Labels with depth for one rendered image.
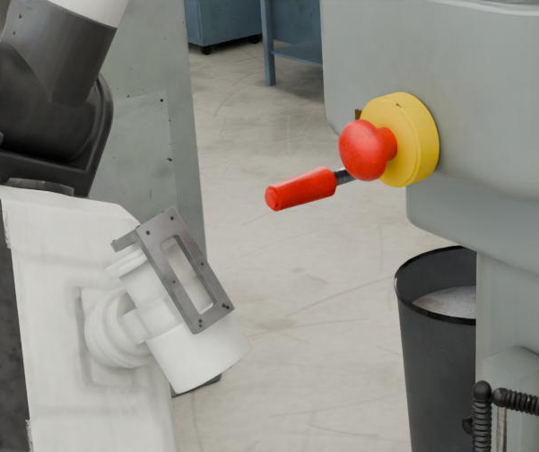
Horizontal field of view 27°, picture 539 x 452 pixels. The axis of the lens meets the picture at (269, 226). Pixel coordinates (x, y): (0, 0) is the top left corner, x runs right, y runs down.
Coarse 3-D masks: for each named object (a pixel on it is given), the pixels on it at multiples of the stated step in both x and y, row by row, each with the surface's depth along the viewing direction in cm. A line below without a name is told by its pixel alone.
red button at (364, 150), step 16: (352, 128) 71; (368, 128) 70; (384, 128) 72; (352, 144) 71; (368, 144) 70; (384, 144) 70; (352, 160) 71; (368, 160) 70; (384, 160) 70; (352, 176) 72; (368, 176) 71
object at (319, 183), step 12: (324, 168) 83; (288, 180) 82; (300, 180) 82; (312, 180) 82; (324, 180) 82; (336, 180) 84; (348, 180) 84; (276, 192) 81; (288, 192) 81; (300, 192) 81; (312, 192) 82; (324, 192) 83; (276, 204) 81; (288, 204) 81
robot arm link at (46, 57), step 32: (32, 0) 91; (32, 32) 91; (64, 32) 91; (96, 32) 93; (32, 64) 92; (64, 64) 92; (96, 64) 95; (0, 96) 89; (32, 96) 91; (64, 96) 94; (96, 96) 97; (0, 128) 90; (32, 128) 92; (64, 128) 95; (64, 160) 98
